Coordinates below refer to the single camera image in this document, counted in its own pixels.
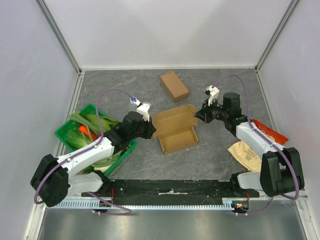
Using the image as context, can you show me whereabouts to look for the brown cardboard box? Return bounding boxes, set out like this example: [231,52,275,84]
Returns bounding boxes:
[160,71,190,103]

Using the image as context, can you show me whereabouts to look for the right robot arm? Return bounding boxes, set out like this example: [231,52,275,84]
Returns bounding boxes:
[195,87,305,199]

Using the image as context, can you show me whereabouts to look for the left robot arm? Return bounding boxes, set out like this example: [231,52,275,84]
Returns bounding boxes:
[30,111,156,207]

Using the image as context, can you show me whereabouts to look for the clear plastic water bottle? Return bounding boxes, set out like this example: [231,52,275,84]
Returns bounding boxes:
[130,97,138,104]

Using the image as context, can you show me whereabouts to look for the green long beans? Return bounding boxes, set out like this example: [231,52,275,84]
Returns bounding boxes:
[68,111,126,168]

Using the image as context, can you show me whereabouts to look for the beige cassava chips bag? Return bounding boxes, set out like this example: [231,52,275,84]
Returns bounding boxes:
[227,140,262,173]

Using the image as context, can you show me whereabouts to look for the orange carrot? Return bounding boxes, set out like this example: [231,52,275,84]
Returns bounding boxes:
[78,125,97,141]

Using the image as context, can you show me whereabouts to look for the green plastic basket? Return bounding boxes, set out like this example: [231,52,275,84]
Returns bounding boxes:
[55,103,137,176]

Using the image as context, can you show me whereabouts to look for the red snack bag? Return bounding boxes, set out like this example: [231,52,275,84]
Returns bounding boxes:
[252,118,289,145]

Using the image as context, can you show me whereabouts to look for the green leafy vegetable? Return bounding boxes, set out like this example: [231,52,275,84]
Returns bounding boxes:
[63,113,121,173]

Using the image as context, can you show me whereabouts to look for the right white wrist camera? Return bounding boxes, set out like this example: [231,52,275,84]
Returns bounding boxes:
[204,85,220,107]

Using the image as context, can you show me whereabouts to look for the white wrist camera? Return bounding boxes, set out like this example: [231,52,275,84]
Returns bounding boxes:
[130,99,151,121]
[204,85,220,107]

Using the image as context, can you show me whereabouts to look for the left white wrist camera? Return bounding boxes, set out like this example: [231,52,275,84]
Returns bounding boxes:
[130,99,151,121]

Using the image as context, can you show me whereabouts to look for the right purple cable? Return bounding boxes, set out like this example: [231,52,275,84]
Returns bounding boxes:
[214,73,301,217]

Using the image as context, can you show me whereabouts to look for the purple cable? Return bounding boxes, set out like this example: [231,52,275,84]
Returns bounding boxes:
[33,88,137,216]
[214,73,301,217]

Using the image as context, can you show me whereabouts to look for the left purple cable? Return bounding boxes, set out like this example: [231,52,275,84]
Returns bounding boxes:
[33,88,137,216]

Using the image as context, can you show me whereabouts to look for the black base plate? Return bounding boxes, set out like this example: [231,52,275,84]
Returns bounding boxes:
[94,179,260,206]

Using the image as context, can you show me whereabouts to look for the grey cable duct rail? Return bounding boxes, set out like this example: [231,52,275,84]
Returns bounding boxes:
[50,198,247,211]

